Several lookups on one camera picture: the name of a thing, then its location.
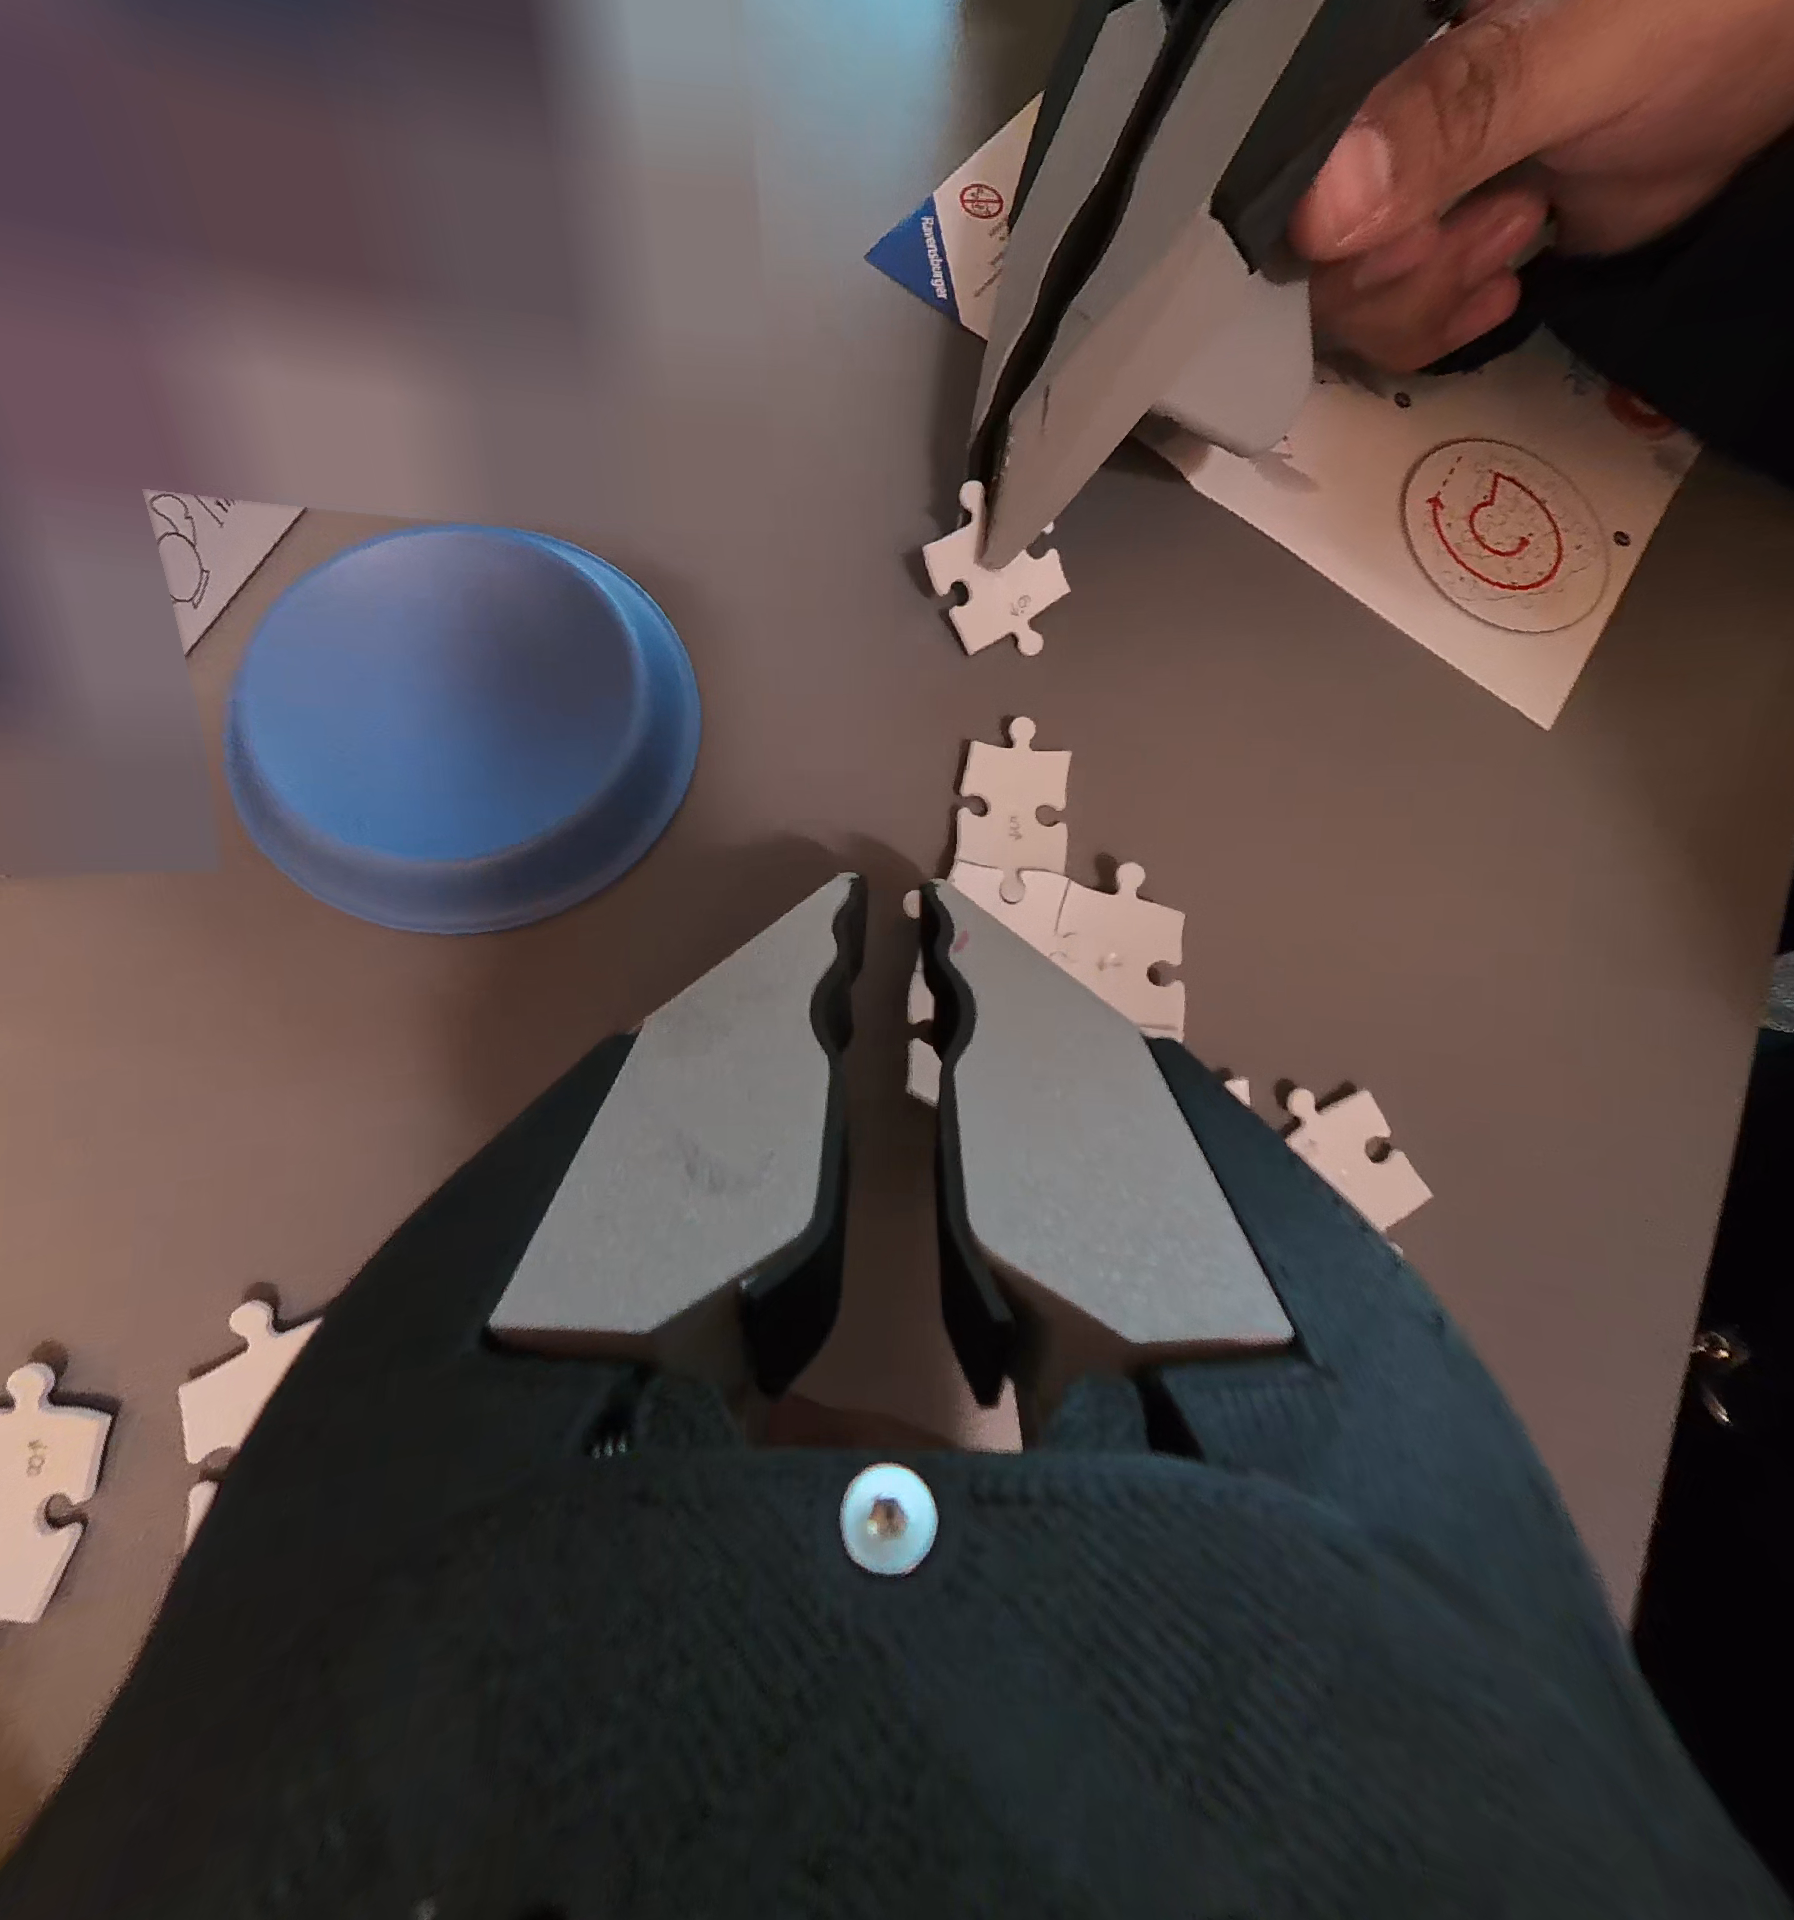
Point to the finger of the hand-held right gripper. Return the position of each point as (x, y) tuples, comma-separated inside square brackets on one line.
[(1180, 271), (1086, 180)]

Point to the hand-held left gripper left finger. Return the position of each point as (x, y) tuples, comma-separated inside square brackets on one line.
[(671, 1170)]

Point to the white puzzle piece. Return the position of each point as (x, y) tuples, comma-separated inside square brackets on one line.
[(246, 1380), (1011, 601), (13, 1501)]

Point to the person's right forearm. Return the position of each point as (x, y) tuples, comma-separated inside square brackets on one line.
[(1768, 332)]

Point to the joined white puzzle strip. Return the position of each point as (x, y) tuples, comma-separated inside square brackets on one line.
[(1123, 946)]

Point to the cartoon puzzle box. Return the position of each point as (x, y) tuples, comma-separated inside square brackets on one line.
[(215, 555)]

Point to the blue round stand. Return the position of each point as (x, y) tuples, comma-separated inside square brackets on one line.
[(448, 720)]

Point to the white instruction sheet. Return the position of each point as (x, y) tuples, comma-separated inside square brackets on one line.
[(1497, 542)]

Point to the person's right hand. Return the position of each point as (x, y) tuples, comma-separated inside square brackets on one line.
[(1557, 104)]

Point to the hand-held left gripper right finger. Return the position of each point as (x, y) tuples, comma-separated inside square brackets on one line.
[(1107, 1185)]

